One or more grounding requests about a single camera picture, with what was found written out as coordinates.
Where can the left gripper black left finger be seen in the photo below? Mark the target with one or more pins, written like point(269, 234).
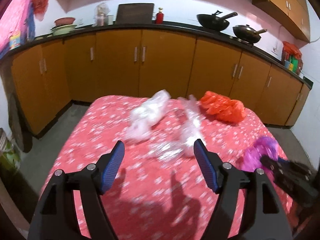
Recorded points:
point(55, 213)

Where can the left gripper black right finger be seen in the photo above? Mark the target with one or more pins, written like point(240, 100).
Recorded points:
point(263, 216)

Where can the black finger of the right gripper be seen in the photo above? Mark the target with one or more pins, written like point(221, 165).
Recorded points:
point(296, 179)

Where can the magenta plastic bag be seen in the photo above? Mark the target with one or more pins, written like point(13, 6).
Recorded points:
point(263, 146)

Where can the orange plastic bag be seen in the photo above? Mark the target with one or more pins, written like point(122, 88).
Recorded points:
point(223, 108)

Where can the clear plastic bag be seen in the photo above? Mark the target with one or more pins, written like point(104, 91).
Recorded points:
point(188, 132)
point(147, 115)

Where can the brown lower kitchen cabinets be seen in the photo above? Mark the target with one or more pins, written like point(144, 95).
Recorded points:
point(139, 62)

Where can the green patterned bin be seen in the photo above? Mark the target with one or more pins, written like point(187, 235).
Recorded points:
point(10, 157)

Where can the black wok with lid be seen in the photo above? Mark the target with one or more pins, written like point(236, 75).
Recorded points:
point(248, 34)

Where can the black wok left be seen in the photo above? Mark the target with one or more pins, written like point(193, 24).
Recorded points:
point(214, 22)

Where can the stacked basins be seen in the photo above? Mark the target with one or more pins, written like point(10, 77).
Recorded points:
point(63, 26)

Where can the clear bag with jar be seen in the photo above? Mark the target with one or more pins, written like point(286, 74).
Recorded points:
point(101, 12)

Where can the red bottle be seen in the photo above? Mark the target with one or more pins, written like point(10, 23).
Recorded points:
point(159, 16)

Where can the dark cutting board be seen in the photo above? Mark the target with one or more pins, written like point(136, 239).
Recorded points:
point(135, 13)

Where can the upper wall cabinet right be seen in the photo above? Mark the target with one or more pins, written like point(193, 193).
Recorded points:
point(293, 15)

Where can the red bag hanging on wall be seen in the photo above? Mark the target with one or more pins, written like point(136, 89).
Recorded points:
point(39, 8)

